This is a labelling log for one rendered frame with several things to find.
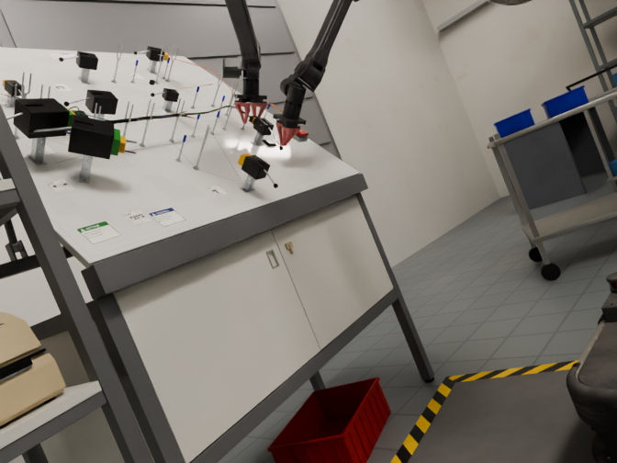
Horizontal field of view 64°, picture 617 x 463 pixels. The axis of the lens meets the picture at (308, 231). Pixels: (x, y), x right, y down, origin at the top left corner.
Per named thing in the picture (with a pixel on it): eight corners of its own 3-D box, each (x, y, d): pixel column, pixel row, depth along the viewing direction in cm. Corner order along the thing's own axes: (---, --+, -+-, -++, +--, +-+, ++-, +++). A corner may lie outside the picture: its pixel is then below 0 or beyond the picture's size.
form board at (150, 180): (88, 270, 99) (89, 263, 98) (-143, 46, 133) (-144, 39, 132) (358, 176, 194) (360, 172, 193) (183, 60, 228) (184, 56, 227)
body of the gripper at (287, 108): (271, 118, 164) (276, 96, 161) (292, 119, 171) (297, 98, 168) (285, 126, 160) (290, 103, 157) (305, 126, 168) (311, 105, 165)
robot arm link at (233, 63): (258, 67, 162) (257, 44, 164) (222, 64, 160) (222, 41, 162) (255, 87, 173) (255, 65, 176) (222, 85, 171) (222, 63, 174)
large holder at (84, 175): (25, 160, 117) (31, 105, 110) (104, 174, 125) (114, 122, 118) (21, 175, 112) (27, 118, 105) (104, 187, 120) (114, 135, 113)
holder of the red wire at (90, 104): (57, 123, 136) (61, 86, 131) (105, 125, 146) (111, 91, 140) (63, 132, 134) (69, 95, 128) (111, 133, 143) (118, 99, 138)
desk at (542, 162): (621, 163, 550) (596, 100, 548) (588, 193, 453) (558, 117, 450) (555, 184, 602) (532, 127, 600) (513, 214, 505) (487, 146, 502)
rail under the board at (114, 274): (368, 188, 193) (363, 173, 192) (106, 294, 97) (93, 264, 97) (357, 193, 196) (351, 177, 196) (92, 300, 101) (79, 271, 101)
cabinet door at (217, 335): (320, 350, 148) (271, 229, 147) (187, 465, 104) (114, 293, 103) (316, 351, 150) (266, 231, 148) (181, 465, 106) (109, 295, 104)
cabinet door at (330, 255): (395, 287, 192) (357, 194, 191) (323, 349, 148) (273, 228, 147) (389, 288, 194) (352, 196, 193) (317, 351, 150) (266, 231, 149)
